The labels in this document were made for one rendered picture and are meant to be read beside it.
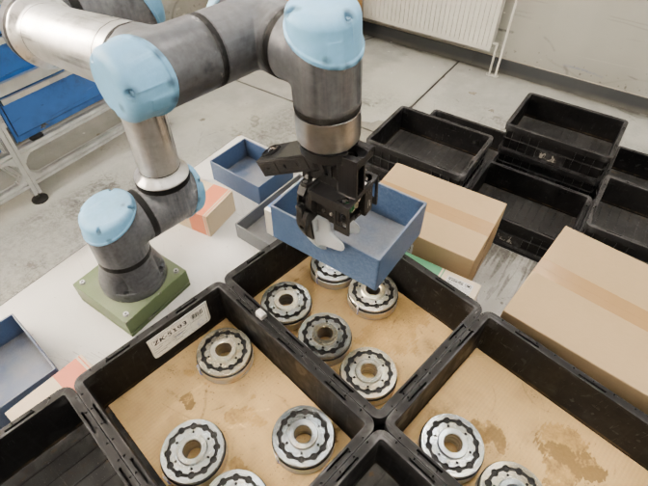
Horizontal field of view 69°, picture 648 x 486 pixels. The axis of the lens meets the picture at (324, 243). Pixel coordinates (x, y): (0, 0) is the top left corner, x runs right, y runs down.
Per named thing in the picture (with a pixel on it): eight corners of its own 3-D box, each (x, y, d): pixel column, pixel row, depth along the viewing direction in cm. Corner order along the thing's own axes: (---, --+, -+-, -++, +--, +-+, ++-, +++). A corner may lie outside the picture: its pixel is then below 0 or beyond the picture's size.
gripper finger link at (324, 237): (338, 274, 69) (338, 232, 62) (307, 256, 71) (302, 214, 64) (351, 260, 70) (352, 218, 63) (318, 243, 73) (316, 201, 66)
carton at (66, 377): (55, 469, 89) (37, 454, 83) (22, 428, 94) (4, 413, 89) (127, 405, 97) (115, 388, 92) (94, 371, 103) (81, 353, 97)
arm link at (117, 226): (83, 249, 105) (60, 204, 95) (137, 218, 112) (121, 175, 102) (112, 280, 100) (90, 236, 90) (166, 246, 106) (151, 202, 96)
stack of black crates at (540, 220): (441, 261, 197) (458, 201, 172) (469, 220, 214) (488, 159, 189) (536, 306, 182) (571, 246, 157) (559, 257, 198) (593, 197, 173)
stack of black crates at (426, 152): (358, 224, 212) (364, 139, 179) (391, 187, 229) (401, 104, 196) (440, 262, 197) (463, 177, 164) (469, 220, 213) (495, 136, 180)
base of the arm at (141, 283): (88, 278, 112) (72, 251, 105) (142, 242, 120) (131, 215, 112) (125, 313, 106) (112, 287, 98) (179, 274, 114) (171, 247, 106)
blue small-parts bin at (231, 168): (213, 178, 147) (209, 160, 142) (247, 155, 155) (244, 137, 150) (260, 205, 138) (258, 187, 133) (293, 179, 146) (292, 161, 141)
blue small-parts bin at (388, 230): (272, 236, 79) (269, 205, 74) (323, 188, 88) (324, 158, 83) (375, 291, 72) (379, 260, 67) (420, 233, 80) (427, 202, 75)
